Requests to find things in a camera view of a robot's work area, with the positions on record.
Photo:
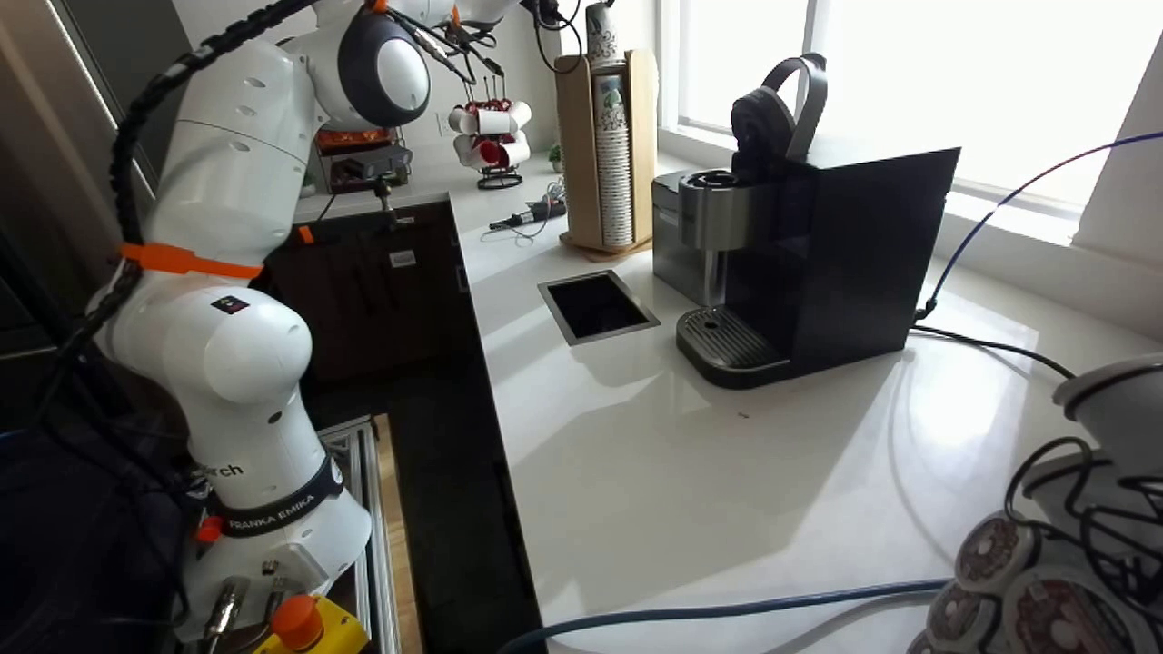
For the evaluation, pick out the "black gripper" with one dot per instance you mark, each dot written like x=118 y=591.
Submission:
x=550 y=13

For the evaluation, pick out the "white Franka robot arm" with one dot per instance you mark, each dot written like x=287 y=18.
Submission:
x=229 y=167

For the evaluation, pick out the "stack of paper cups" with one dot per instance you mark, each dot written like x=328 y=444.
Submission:
x=615 y=167

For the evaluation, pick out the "black mug rack stand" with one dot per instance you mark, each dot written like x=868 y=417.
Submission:
x=499 y=178

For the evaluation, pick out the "steel framed counter trash chute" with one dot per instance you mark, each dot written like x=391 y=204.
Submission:
x=552 y=308

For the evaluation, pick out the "black silver pod coffee machine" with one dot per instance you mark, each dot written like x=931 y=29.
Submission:
x=847 y=267

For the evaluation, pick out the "coffee pod carousel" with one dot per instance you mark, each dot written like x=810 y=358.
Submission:
x=1017 y=603

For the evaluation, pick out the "wooden cup dispenser stand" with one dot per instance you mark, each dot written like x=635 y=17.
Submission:
x=580 y=145

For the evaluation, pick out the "orange patterned box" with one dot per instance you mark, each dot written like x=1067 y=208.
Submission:
x=358 y=139

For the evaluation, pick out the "dark device box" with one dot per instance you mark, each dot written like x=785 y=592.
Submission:
x=364 y=167

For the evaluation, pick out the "stainless steel canister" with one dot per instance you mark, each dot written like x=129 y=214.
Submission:
x=678 y=242

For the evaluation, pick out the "dark wooden cabinet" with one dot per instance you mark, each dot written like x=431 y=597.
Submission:
x=364 y=302

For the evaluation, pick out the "window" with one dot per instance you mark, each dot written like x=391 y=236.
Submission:
x=969 y=86

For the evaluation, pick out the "yellow emergency stop box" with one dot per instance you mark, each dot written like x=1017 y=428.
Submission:
x=294 y=621

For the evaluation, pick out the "aluminium frame rail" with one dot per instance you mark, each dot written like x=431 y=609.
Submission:
x=364 y=483

